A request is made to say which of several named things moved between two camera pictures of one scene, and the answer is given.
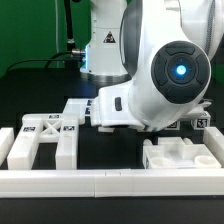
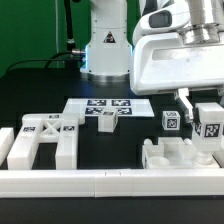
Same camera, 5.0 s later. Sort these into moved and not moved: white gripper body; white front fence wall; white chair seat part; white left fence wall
Moved: white gripper body
Not moved: white front fence wall; white left fence wall; white chair seat part
